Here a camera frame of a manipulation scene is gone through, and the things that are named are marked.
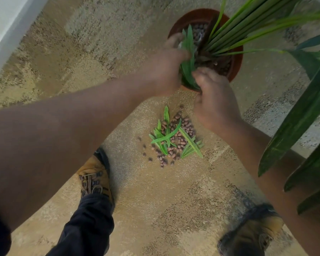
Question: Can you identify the terracotta plant pot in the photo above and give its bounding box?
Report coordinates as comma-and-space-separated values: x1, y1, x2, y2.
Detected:
167, 8, 244, 92

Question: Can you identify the green palm plant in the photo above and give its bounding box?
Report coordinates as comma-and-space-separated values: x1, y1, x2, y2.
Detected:
203, 0, 320, 219

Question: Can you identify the person's tan boot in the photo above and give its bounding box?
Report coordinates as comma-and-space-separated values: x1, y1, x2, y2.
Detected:
217, 204, 286, 256
77, 147, 115, 208

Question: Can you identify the pile of cut green leaves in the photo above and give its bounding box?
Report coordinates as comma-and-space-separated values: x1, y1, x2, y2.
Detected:
149, 106, 205, 159

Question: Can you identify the person's right hand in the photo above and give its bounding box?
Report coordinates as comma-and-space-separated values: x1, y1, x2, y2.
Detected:
192, 68, 242, 134

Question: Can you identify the bunch of green leaves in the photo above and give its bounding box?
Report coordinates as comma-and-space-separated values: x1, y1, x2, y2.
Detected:
179, 25, 202, 91

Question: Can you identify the person's right forearm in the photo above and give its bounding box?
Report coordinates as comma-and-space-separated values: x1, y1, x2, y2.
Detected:
218, 117, 320, 256

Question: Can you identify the person's left tan boot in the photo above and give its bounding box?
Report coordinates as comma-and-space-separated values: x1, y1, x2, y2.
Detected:
77, 147, 115, 208

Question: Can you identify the pile of brown clay pebbles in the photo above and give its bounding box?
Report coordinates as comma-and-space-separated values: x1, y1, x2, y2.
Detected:
137, 104, 203, 168

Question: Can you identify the person's left forearm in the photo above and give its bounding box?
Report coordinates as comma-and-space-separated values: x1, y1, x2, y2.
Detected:
0, 76, 150, 233

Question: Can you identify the person's right tan boot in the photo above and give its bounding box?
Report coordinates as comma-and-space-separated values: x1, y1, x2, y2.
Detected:
217, 204, 286, 256

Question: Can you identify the brown clay pebbles filling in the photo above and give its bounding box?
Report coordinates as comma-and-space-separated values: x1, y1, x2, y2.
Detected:
190, 22, 233, 76

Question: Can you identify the dark blue trouser leg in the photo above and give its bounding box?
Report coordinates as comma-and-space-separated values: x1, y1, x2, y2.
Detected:
45, 193, 115, 256

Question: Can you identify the person's left hand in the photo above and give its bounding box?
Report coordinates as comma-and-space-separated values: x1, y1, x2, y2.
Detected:
135, 33, 190, 98

